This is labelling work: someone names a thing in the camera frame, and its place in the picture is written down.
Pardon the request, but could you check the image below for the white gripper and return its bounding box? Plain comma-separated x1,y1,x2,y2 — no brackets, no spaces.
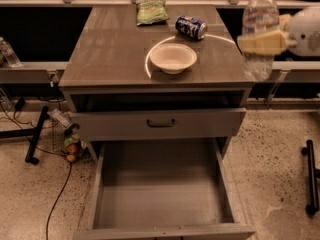
237,7,320,57

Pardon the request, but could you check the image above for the clear plastic water bottle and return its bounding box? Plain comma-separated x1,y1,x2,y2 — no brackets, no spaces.
242,0,279,81

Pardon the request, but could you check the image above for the grey drawer cabinet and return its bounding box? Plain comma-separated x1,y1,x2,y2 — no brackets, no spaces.
59,5,253,157

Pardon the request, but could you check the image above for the open grey lower drawer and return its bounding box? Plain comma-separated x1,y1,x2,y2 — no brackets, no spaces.
74,139,255,240

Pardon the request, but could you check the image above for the small water bottle on ledge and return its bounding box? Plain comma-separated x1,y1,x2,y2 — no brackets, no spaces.
0,37,21,67

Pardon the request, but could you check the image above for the blue soda can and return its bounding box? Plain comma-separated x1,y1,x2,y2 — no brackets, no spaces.
175,16,207,41

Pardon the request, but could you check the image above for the white paper bowl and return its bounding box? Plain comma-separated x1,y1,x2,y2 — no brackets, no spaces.
150,43,197,74

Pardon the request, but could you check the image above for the green chip bag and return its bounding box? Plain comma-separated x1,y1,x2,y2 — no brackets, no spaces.
136,0,169,26

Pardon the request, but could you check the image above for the black stand foot right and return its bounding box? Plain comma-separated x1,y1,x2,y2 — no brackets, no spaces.
301,139,320,216

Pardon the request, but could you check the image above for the black stand foot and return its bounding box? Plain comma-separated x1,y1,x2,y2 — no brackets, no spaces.
0,106,49,165
301,139,320,216

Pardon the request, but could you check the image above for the black stand foot left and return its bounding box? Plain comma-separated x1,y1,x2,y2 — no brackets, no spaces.
0,106,49,165

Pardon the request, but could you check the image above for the grey upper drawer with handle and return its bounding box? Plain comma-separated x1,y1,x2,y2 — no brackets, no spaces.
72,108,246,141

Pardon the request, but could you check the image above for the wire basket with snacks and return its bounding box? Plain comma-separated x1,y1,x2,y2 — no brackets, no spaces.
49,109,85,163

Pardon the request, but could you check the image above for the black floor cable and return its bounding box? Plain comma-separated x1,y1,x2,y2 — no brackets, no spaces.
44,162,73,240

